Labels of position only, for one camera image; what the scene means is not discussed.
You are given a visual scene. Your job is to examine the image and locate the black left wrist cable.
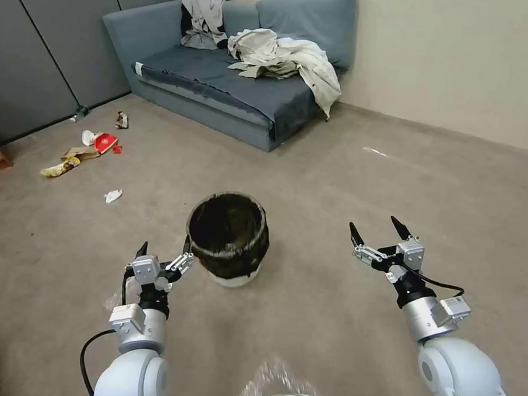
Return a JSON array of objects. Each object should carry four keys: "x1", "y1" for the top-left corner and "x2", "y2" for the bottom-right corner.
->
[{"x1": 121, "y1": 263, "x2": 141, "y2": 307}]

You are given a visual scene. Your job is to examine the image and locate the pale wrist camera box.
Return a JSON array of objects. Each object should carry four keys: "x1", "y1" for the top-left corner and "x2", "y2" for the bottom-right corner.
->
[
  {"x1": 396, "y1": 236, "x2": 426, "y2": 274},
  {"x1": 130, "y1": 253, "x2": 163, "y2": 287}
]

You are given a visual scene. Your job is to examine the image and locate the brown paper bag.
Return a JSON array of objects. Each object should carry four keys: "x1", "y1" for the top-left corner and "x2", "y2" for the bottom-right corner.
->
[{"x1": 60, "y1": 145, "x2": 102, "y2": 164}]

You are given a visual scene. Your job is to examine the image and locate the red cardboard food box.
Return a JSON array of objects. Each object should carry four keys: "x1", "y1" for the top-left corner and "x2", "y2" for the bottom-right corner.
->
[{"x1": 92, "y1": 130, "x2": 119, "y2": 155}]

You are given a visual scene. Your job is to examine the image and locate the yellow snack wrapper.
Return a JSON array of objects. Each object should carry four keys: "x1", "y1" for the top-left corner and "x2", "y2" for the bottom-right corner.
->
[{"x1": 40, "y1": 155, "x2": 82, "y2": 178}]

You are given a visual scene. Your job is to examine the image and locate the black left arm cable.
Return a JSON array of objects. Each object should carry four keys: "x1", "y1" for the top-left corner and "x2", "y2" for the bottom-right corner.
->
[{"x1": 79, "y1": 329, "x2": 121, "y2": 396}]

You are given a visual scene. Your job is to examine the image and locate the green plastic bottle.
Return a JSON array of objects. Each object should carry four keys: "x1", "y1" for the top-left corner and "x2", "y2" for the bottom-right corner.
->
[{"x1": 69, "y1": 104, "x2": 91, "y2": 124}]

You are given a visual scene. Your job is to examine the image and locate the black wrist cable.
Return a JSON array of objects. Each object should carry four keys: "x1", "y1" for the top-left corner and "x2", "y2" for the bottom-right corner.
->
[
  {"x1": 121, "y1": 263, "x2": 141, "y2": 307},
  {"x1": 401, "y1": 259, "x2": 465, "y2": 302}
]

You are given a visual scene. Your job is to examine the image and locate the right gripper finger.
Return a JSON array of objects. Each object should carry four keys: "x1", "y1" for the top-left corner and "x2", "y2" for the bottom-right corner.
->
[
  {"x1": 390, "y1": 214, "x2": 418, "y2": 246},
  {"x1": 348, "y1": 220, "x2": 389, "y2": 268}
]

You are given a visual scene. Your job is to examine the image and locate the white trash can black bag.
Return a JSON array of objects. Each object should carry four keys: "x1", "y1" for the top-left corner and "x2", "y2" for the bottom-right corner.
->
[{"x1": 185, "y1": 189, "x2": 273, "y2": 291}]

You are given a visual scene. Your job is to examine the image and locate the blue-grey fabric sofa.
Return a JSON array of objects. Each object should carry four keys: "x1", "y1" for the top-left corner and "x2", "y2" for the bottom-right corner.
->
[{"x1": 101, "y1": 0, "x2": 364, "y2": 160}]

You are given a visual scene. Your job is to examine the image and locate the grey and black garment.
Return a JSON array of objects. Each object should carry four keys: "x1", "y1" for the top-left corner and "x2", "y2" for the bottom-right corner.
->
[{"x1": 178, "y1": 0, "x2": 233, "y2": 52}]

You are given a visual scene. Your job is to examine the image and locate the beige crumpled jacket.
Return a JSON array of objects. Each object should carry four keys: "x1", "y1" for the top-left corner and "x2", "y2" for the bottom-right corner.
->
[{"x1": 225, "y1": 24, "x2": 344, "y2": 125}]

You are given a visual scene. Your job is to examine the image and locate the small blue-grey sofa cushion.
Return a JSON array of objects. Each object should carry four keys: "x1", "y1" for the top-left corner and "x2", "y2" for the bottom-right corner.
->
[{"x1": 218, "y1": 0, "x2": 263, "y2": 39}]

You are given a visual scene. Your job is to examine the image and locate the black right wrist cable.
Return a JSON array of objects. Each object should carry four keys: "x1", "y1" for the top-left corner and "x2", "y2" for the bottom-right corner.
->
[{"x1": 401, "y1": 259, "x2": 465, "y2": 302}]

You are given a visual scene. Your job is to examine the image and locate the large blue-grey sofa cushion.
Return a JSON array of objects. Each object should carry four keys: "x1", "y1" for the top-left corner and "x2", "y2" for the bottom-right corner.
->
[{"x1": 255, "y1": 0, "x2": 361, "y2": 75}]

